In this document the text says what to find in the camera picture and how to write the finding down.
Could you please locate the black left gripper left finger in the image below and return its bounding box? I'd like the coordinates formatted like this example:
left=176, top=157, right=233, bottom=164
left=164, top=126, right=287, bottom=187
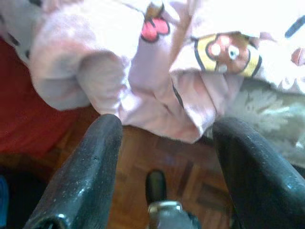
left=22, top=114, right=123, bottom=229

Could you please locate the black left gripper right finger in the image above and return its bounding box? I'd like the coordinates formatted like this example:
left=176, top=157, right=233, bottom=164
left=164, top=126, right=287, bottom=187
left=212, top=117, right=305, bottom=229

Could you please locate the pink cartoon print blanket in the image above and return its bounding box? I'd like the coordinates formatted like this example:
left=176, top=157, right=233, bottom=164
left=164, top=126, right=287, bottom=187
left=0, top=0, right=305, bottom=144

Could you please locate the beige floral bed sheet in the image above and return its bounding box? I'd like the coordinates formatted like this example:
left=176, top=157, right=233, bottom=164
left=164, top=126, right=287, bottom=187
left=204, top=78, right=305, bottom=167

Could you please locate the large red cushion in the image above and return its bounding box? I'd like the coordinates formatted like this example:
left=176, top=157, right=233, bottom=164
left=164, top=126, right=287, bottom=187
left=0, top=38, right=101, bottom=163

